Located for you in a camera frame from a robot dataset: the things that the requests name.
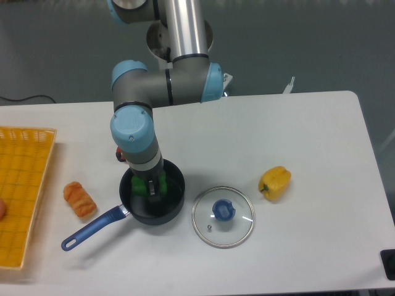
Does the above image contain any black cable on floor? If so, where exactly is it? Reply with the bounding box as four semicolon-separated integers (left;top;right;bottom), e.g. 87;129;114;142
0;94;57;104

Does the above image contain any green bell pepper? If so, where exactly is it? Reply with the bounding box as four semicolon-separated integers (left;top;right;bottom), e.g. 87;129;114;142
131;173;168;198

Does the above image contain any red bell pepper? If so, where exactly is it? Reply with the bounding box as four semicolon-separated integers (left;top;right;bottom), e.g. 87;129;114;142
115;147;126;162

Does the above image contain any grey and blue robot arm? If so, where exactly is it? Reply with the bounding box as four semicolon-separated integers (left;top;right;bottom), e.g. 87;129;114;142
107;1;223;202

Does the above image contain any yellow woven basket tray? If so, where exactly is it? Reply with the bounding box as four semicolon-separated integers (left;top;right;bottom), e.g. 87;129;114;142
1;126;57;270

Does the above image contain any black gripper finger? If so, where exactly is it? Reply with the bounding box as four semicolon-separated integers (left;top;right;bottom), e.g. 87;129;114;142
148;179;162;204

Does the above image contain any black pot with blue handle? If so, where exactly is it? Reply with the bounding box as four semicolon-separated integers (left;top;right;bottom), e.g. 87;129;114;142
61;160;185;251

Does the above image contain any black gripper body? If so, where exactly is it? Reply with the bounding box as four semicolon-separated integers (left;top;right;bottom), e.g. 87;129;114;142
130;164;165;184

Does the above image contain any orange croissant bread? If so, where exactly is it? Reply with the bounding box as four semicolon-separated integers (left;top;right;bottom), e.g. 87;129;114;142
63;181;97;220

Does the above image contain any yellow bell pepper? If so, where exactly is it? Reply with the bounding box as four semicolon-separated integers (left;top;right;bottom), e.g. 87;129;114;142
258;166;292;202

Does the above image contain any glass lid with blue knob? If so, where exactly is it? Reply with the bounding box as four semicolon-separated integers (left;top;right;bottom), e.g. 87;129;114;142
191;186;256;249

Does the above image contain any pink object in basket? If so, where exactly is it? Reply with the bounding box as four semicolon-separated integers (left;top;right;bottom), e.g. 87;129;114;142
0;199;7;219

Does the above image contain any black device at table edge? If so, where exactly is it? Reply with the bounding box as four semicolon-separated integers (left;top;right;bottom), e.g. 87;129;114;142
380;249;395;281

